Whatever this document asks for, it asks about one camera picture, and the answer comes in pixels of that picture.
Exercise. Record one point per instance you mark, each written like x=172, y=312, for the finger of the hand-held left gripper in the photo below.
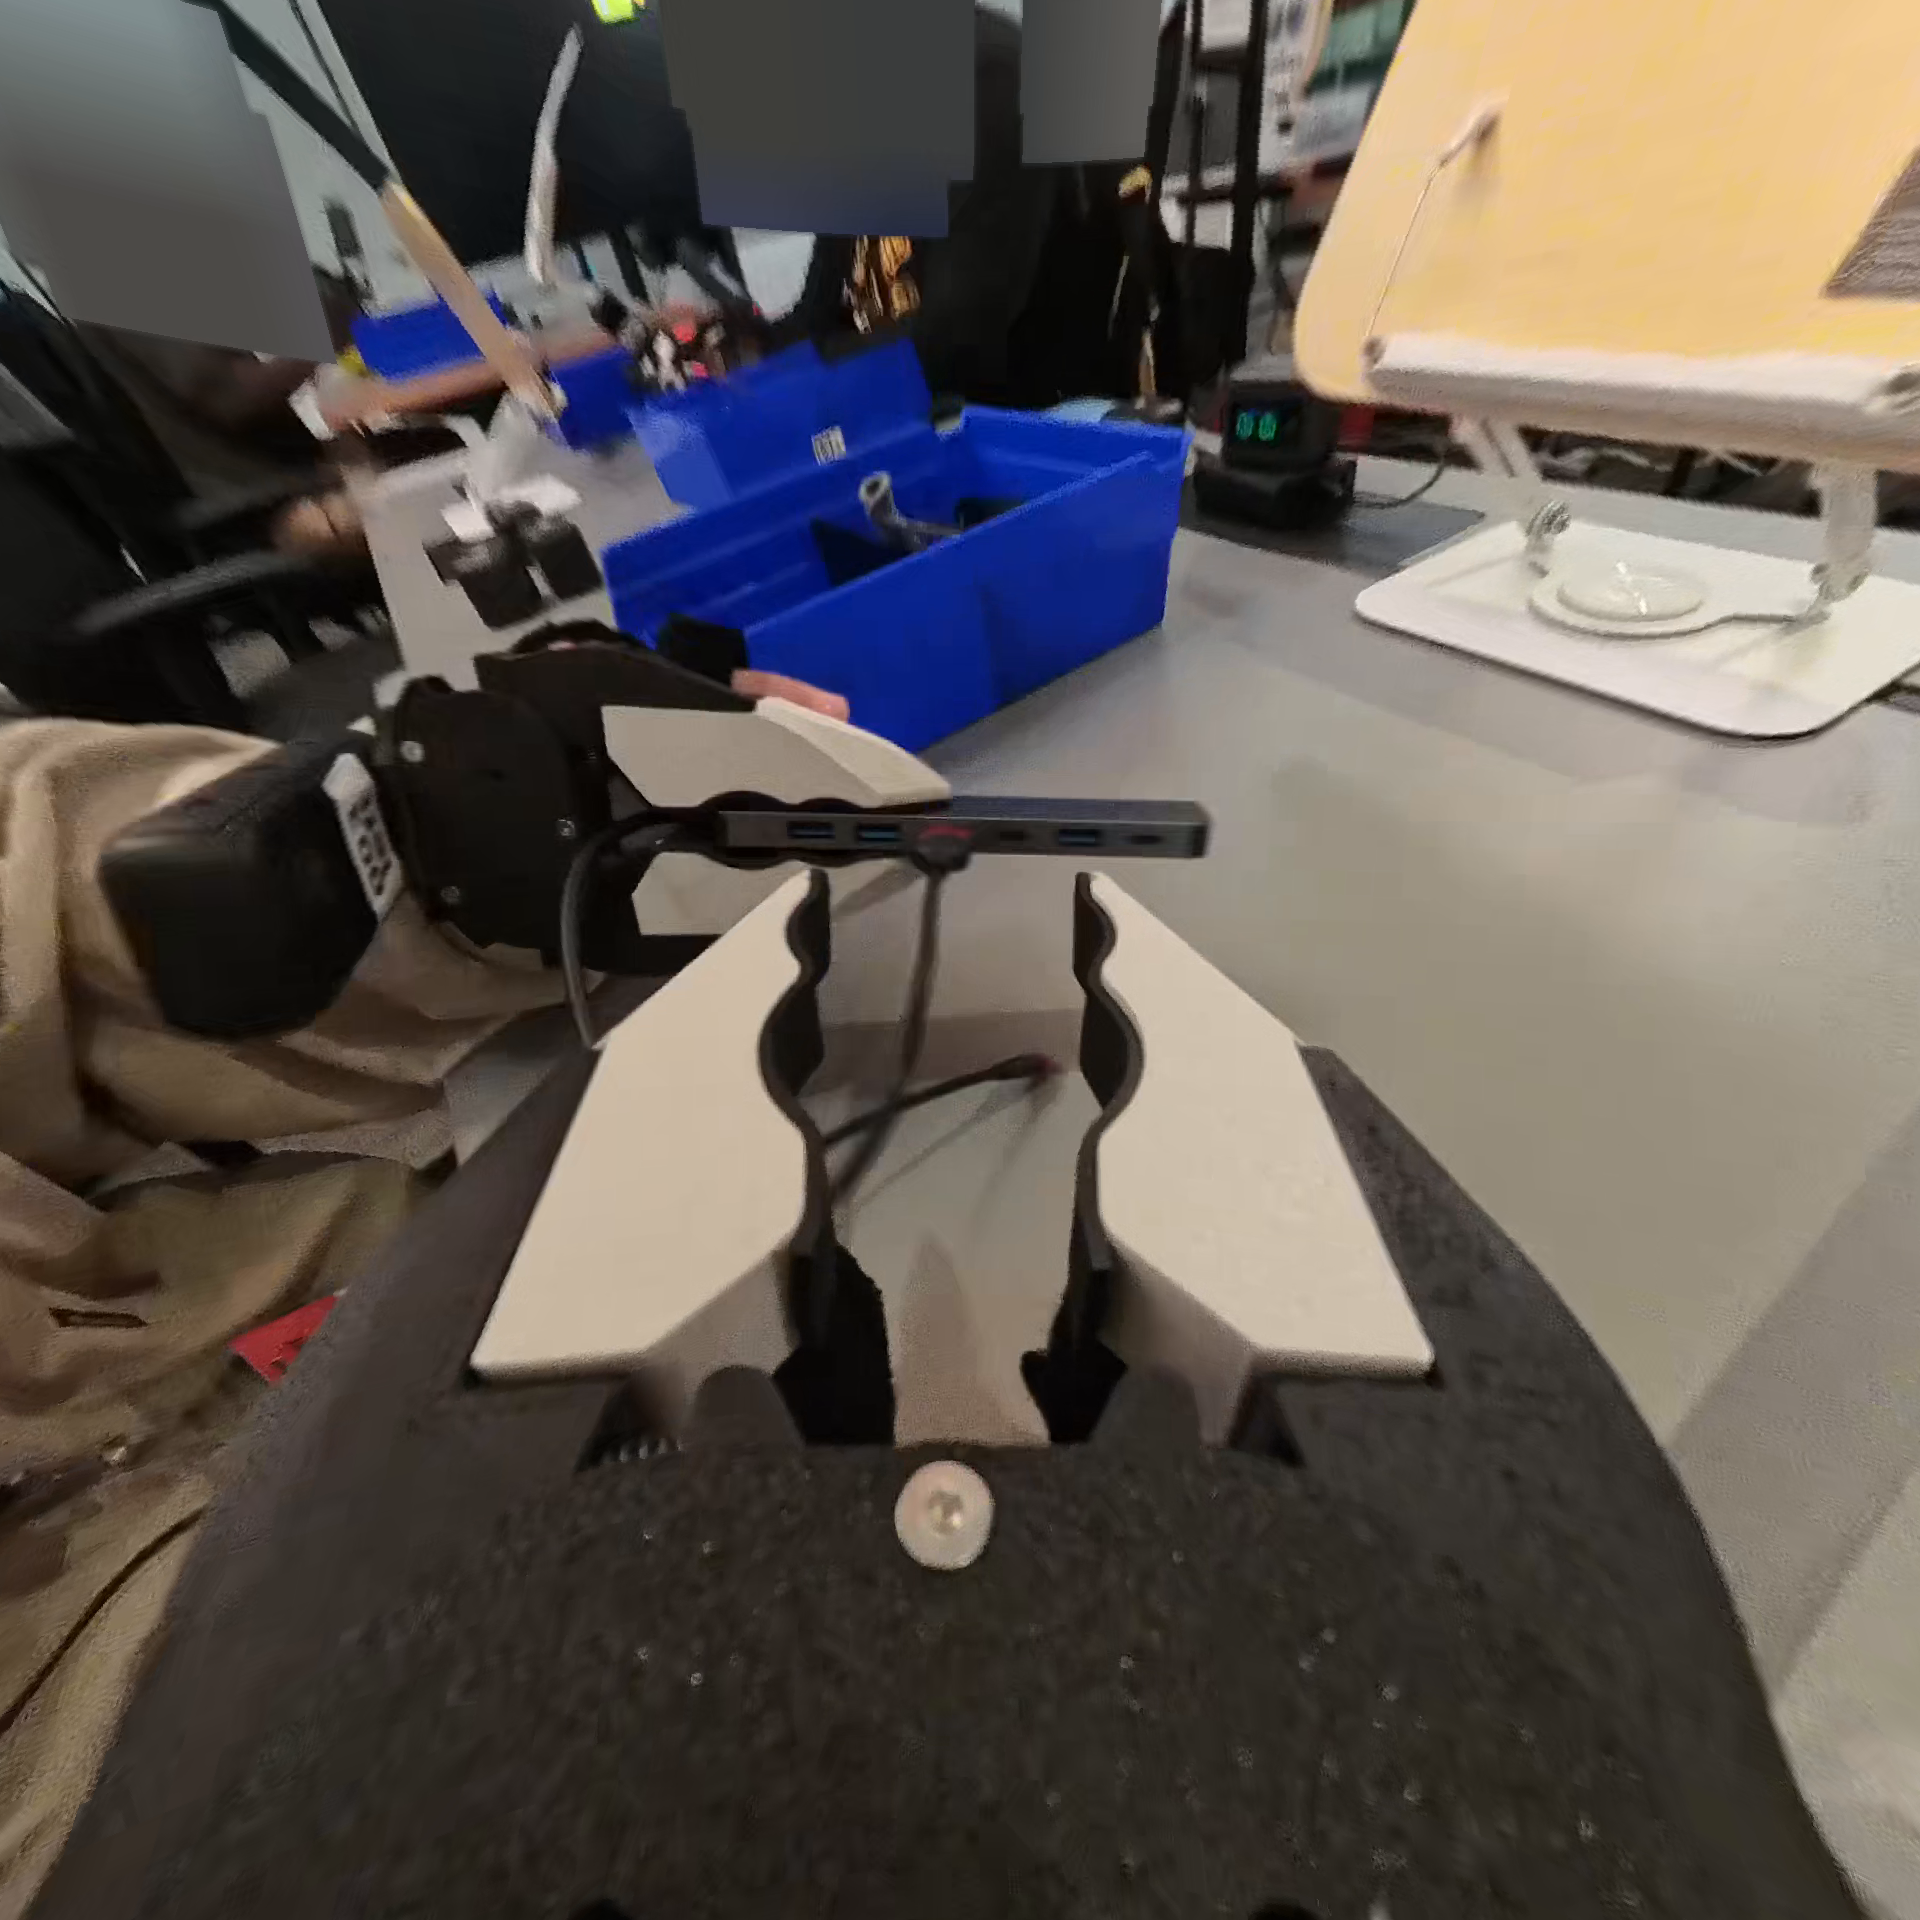
x=690, y=902
x=780, y=764

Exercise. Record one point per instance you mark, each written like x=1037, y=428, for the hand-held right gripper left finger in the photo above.
x=675, y=1171

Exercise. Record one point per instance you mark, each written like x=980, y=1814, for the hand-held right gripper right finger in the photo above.
x=1243, y=1184

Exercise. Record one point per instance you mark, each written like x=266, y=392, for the blue plastic bin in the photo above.
x=930, y=646
x=420, y=340
x=599, y=405

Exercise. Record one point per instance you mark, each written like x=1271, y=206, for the grey USB hub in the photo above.
x=1050, y=831

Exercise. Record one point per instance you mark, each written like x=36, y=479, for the person's left forearm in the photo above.
x=420, y=1036

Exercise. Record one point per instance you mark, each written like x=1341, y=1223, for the person's left hand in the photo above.
x=795, y=699

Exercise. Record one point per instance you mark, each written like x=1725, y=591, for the black power adapter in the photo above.
x=488, y=579
x=563, y=556

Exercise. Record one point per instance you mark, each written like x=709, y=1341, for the black bin divider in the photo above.
x=856, y=552

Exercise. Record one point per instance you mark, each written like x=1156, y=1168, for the red packet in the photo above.
x=283, y=1335

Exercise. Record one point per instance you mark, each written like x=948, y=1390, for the wooden stand with white base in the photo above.
x=465, y=300
x=1650, y=195

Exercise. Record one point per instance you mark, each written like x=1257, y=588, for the black charger with green display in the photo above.
x=1266, y=436

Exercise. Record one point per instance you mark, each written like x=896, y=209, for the black desk mat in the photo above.
x=1411, y=524

